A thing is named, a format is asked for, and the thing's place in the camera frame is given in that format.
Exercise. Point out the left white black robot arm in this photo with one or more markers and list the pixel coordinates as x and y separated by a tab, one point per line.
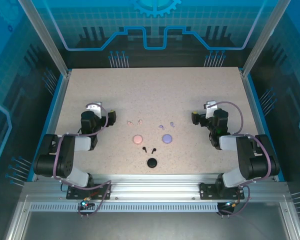
65	155

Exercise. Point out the black earbud charging case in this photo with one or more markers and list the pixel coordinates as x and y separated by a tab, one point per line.
152	162

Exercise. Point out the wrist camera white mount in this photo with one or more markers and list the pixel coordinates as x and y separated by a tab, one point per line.
211	110
96	108

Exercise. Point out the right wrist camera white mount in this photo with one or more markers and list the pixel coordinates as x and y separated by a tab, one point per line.
211	110

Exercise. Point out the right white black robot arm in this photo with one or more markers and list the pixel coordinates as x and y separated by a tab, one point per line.
245	155

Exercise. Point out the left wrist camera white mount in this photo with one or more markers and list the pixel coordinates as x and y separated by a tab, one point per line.
96	108

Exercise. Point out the aluminium frame post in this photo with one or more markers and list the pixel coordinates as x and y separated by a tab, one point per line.
265	37
45	37

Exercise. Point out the pink earbud charging case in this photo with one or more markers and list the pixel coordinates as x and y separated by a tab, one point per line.
137	139

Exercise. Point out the purple earbud charging case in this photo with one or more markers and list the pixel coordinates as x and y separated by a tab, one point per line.
167	138

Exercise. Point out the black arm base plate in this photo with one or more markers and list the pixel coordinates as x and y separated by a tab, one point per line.
76	194
207	192

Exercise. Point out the aluminium front mounting rail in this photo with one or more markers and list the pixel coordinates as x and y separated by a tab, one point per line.
152	187

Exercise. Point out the blue trimmed aluminium side rail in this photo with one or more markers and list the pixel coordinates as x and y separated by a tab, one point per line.
261	125
51	125

